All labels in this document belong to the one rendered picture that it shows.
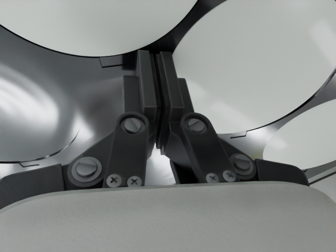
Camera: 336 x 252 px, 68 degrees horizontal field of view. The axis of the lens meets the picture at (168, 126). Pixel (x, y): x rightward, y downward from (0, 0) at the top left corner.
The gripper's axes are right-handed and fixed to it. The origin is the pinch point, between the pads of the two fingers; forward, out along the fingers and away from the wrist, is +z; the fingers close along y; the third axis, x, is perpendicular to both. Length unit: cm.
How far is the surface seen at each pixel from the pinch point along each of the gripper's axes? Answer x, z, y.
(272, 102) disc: -1.9, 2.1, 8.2
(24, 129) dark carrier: -4.6, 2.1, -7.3
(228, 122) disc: -3.8, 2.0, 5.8
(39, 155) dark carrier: -7.5, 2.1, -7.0
